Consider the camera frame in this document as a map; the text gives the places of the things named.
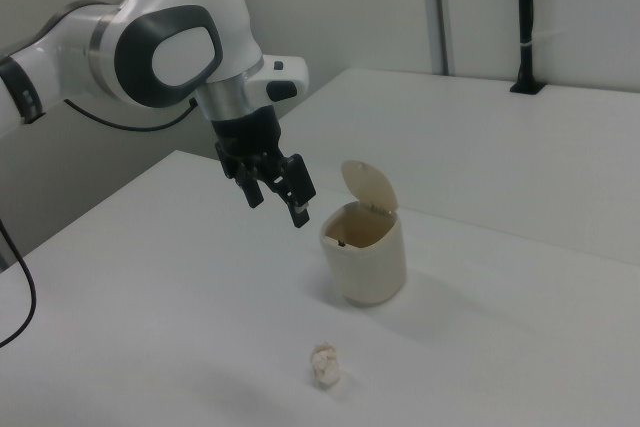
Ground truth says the crumpled white paper trash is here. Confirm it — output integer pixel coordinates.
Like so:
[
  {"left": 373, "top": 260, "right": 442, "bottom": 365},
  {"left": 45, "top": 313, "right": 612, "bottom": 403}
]
[{"left": 308, "top": 341, "right": 342, "bottom": 389}]

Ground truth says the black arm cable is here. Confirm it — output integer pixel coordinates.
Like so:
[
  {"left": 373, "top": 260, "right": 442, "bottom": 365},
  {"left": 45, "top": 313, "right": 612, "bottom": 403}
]
[{"left": 62, "top": 96, "right": 201, "bottom": 132}]

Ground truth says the black cable beside table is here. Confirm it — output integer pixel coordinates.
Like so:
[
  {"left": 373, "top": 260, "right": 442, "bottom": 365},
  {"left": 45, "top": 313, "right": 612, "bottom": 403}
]
[{"left": 0, "top": 219, "right": 38, "bottom": 348}]

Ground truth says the black pole with base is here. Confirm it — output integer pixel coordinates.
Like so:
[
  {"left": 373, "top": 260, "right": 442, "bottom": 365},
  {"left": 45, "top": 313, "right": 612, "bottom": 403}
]
[{"left": 509, "top": 0, "right": 546, "bottom": 96}]

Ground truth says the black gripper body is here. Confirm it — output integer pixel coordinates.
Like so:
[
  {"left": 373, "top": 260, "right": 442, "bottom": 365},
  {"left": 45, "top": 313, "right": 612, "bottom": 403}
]
[{"left": 209, "top": 106, "right": 284, "bottom": 181}]

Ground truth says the small white bin with lid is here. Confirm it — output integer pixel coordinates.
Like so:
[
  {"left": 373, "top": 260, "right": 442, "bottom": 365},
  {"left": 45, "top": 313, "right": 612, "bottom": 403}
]
[{"left": 319, "top": 159, "right": 407, "bottom": 307}]

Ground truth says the grey partition post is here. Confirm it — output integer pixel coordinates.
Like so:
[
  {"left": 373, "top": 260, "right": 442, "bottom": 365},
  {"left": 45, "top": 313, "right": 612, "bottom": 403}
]
[{"left": 418, "top": 0, "right": 450, "bottom": 76}]

